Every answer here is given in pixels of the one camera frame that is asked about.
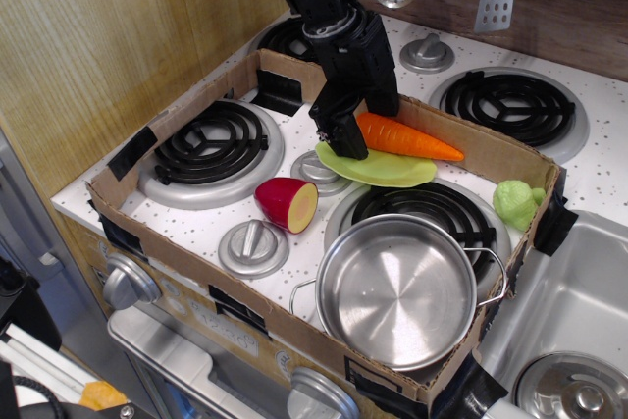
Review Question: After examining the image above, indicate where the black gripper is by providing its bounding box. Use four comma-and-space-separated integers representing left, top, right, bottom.
307, 10, 399, 160

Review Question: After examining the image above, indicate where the orange toy carrot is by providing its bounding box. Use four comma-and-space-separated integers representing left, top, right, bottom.
356, 112, 465, 162

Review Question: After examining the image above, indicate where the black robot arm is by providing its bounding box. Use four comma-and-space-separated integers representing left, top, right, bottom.
286, 0, 399, 160

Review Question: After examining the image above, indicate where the light green plastic plate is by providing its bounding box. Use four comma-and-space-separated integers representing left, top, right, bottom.
315, 142, 437, 188

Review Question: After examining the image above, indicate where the silver middle stove knob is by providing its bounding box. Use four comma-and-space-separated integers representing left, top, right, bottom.
290, 150, 351, 197

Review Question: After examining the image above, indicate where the silver stove knob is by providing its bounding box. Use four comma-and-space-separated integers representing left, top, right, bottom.
399, 33, 455, 74
290, 150, 351, 197
218, 219, 289, 280

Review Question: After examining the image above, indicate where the silver back stove knob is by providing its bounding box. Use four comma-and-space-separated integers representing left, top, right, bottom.
399, 33, 455, 74

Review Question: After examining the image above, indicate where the back left stove burner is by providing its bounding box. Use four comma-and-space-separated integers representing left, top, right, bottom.
248, 17, 319, 64

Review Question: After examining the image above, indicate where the stove burner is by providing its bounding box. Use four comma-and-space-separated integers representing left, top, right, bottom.
248, 17, 319, 64
138, 99, 285, 211
429, 67, 590, 164
323, 178, 513, 301

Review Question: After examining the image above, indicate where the red halved toy fruit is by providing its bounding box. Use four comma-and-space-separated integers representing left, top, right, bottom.
254, 177, 319, 234

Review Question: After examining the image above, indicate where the front left stove burner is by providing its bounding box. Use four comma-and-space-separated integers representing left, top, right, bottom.
138, 99, 285, 211

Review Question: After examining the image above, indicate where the back right stove burner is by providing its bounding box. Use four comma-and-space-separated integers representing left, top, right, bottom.
429, 67, 590, 164

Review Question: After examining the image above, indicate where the hanging silver slotted spatula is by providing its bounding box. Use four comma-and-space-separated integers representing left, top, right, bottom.
474, 0, 514, 34

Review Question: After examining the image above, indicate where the silver front stove knob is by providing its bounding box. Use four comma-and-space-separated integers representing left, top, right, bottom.
218, 219, 289, 280

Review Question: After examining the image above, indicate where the front right stove burner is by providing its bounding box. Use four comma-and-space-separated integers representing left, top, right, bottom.
323, 178, 513, 301

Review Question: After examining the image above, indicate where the green toy lettuce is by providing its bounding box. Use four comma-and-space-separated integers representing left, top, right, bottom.
493, 180, 546, 232

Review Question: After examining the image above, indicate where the silver metal pot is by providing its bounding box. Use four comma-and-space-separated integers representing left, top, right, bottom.
310, 214, 509, 372

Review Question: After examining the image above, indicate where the brown cardboard fence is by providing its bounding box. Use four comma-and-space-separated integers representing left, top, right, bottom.
87, 50, 565, 406

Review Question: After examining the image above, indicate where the silver right oven knob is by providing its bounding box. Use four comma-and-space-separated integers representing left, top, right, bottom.
287, 367, 360, 419

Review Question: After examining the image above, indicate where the silver oven knob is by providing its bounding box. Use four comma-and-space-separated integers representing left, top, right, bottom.
287, 367, 360, 419
103, 252, 162, 311

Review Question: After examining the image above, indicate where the silver left oven knob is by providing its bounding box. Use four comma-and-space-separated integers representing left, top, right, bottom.
103, 252, 162, 311

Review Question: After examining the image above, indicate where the stainless steel sink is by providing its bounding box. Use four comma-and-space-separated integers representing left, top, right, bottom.
480, 212, 627, 418

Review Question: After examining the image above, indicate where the silver sink drain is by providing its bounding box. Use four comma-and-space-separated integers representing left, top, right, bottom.
512, 352, 627, 418

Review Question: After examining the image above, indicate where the silver oven door handle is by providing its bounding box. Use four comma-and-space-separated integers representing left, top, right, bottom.
108, 307, 288, 418

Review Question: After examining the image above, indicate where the black cable bottom left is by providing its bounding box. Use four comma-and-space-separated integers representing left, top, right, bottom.
12, 375, 68, 419

